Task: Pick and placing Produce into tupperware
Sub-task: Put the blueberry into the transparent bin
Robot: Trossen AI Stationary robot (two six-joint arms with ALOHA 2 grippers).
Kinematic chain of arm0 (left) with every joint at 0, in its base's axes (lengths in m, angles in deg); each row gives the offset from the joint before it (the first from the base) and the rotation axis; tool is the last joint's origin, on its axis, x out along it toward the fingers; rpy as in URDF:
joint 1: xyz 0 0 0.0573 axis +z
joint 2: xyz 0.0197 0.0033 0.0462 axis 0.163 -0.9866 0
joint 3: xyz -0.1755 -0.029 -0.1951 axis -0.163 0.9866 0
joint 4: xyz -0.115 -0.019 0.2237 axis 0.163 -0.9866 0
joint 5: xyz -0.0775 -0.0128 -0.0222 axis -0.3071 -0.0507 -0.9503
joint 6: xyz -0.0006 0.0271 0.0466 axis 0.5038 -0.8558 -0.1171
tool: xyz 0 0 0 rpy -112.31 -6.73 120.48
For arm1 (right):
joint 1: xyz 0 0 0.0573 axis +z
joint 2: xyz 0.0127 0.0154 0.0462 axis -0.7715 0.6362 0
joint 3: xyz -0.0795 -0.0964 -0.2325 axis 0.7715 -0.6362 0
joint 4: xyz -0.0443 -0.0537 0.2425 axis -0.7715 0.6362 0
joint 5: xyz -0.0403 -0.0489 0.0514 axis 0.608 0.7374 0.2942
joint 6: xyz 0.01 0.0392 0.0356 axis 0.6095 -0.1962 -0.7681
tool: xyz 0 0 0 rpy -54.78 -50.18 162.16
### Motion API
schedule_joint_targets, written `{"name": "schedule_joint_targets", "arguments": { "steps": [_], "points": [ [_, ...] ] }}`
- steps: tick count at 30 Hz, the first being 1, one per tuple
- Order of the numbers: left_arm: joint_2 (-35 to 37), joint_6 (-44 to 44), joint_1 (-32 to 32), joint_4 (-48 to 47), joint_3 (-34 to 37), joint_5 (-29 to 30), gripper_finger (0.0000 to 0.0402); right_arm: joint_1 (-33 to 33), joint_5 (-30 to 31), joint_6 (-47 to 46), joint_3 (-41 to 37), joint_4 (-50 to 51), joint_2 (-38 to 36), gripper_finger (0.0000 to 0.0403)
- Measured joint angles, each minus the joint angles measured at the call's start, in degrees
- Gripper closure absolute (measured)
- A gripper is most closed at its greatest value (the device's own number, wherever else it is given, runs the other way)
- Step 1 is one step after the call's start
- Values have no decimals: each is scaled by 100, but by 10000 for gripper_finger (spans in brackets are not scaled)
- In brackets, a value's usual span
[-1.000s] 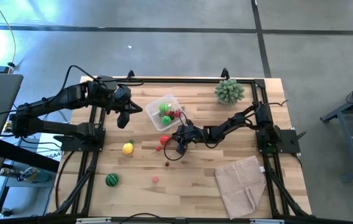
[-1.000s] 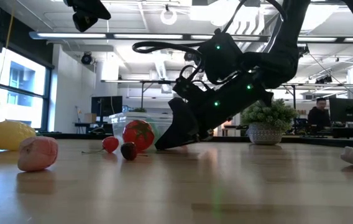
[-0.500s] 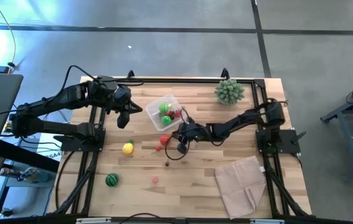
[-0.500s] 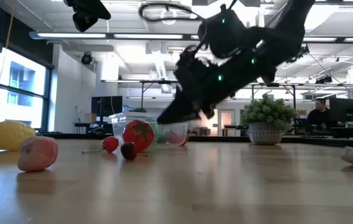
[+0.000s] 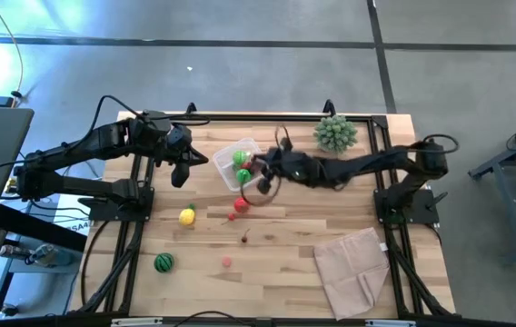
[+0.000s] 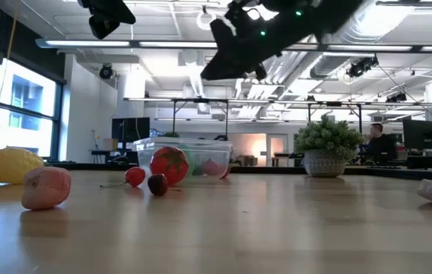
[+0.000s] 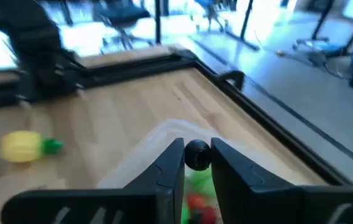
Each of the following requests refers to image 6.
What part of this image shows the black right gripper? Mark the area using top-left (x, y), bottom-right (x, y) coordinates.
top-left (200, 0), bottom-right (327, 81)

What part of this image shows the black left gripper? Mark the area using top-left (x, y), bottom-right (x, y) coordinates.
top-left (77, 0), bottom-right (137, 24)

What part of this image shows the red toy tomato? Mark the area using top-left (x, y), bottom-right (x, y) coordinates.
top-left (149, 146), bottom-right (190, 186)

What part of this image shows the clear plastic tupperware container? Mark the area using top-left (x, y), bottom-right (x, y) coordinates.
top-left (133, 136), bottom-right (235, 180)

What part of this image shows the dark red toy cherry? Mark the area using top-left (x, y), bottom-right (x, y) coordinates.
top-left (148, 174), bottom-right (182, 198)

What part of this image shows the yellow lemon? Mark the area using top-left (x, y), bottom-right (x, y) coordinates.
top-left (0, 145), bottom-right (46, 186)

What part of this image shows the pink toy peach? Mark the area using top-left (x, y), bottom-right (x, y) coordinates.
top-left (21, 167), bottom-right (73, 212)

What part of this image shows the black overhead beam with lights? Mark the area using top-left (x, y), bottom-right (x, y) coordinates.
top-left (35, 37), bottom-right (432, 53)

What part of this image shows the black computer monitor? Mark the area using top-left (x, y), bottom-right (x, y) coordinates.
top-left (402, 119), bottom-right (432, 151)
top-left (111, 116), bottom-right (151, 144)

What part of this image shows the potted artificial green plant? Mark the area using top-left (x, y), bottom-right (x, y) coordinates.
top-left (294, 113), bottom-right (365, 179)

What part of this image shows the person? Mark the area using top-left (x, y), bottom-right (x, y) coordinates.
top-left (365, 122), bottom-right (399, 165)

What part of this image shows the white cable ring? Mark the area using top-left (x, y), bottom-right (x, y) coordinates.
top-left (195, 10), bottom-right (218, 31)

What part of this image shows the black metal background frame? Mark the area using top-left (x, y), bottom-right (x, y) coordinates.
top-left (172, 97), bottom-right (230, 142)
top-left (307, 100), bottom-right (364, 134)

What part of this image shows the black hanging camera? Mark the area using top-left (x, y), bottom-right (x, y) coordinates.
top-left (347, 56), bottom-right (380, 79)

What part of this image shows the black aluminium table frame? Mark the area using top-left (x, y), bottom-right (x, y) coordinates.
top-left (44, 161), bottom-right (432, 183)

